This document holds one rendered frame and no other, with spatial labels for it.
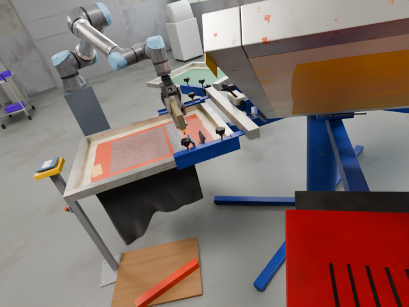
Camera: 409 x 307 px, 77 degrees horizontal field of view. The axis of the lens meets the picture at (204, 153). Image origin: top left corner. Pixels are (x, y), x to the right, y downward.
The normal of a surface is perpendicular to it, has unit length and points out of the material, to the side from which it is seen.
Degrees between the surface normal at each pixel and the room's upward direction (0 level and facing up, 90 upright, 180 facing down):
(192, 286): 0
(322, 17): 58
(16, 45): 90
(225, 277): 0
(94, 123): 90
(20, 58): 90
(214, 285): 0
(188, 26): 90
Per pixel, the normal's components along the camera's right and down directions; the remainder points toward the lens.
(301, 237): -0.21, -0.82
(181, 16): 0.44, 0.23
